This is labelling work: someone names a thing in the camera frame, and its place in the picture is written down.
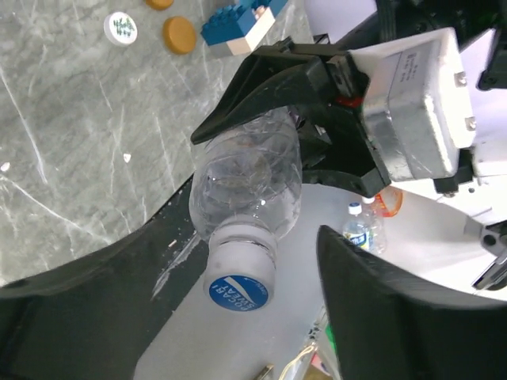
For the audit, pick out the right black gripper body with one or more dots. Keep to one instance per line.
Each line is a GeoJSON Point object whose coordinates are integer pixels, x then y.
{"type": "Point", "coordinates": [324, 85]}

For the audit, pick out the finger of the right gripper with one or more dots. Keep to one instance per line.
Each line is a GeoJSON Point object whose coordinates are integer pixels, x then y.
{"type": "Point", "coordinates": [336, 151]}
{"type": "Point", "coordinates": [273, 76]}

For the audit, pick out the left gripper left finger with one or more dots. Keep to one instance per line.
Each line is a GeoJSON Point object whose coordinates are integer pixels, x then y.
{"type": "Point", "coordinates": [95, 317]}

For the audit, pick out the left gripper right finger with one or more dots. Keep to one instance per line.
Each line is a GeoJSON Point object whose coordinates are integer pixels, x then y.
{"type": "Point", "coordinates": [391, 324]}

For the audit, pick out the clear bottle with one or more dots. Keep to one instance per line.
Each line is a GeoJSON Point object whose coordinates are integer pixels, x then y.
{"type": "Point", "coordinates": [246, 195]}

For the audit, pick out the blue white bottle cap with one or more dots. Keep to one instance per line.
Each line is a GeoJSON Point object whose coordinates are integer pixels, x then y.
{"type": "Point", "coordinates": [240, 276]}

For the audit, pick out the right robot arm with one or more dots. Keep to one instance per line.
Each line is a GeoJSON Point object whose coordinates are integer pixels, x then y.
{"type": "Point", "coordinates": [478, 189]}

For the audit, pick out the background water bottle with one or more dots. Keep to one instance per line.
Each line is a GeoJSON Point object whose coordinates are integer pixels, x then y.
{"type": "Point", "coordinates": [364, 226]}

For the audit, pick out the blue white block toy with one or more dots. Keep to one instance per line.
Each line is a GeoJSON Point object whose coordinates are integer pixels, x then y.
{"type": "Point", "coordinates": [238, 28]}

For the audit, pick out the brown cap lower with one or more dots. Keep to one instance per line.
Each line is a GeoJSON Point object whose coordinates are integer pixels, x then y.
{"type": "Point", "coordinates": [179, 35]}

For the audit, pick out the brown cap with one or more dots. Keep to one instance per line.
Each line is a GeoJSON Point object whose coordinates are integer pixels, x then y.
{"type": "Point", "coordinates": [179, 35]}
{"type": "Point", "coordinates": [159, 5]}

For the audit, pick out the brown cap upper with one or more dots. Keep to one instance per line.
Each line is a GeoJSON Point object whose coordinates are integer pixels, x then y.
{"type": "Point", "coordinates": [159, 5]}

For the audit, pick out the white green cap lower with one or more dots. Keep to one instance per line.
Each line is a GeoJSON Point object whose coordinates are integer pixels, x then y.
{"type": "Point", "coordinates": [120, 29]}

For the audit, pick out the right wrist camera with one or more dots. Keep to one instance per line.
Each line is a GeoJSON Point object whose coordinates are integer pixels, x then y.
{"type": "Point", "coordinates": [417, 108]}

